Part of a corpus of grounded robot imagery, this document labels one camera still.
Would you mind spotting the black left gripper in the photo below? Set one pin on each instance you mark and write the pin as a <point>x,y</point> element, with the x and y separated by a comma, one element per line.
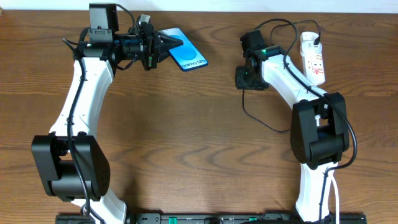
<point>155,53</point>

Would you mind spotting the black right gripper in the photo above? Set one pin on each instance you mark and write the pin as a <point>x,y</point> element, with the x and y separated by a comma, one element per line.
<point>240,84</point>

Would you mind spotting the blue Samsung smartphone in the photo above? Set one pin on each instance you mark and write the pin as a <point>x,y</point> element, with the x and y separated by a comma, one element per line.
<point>186,56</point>

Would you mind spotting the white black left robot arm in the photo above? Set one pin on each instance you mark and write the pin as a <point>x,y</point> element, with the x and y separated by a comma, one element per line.
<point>69,160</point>

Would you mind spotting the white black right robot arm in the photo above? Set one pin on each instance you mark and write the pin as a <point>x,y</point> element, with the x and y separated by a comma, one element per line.
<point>318,133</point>

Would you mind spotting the white USB charger adapter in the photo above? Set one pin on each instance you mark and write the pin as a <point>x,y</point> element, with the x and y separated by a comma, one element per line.
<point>310,43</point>

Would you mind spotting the white power strip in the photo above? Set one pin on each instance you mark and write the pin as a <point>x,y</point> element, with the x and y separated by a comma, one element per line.
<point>314,68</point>

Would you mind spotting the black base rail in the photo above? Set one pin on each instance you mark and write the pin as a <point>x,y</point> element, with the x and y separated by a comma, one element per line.
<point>269,217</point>

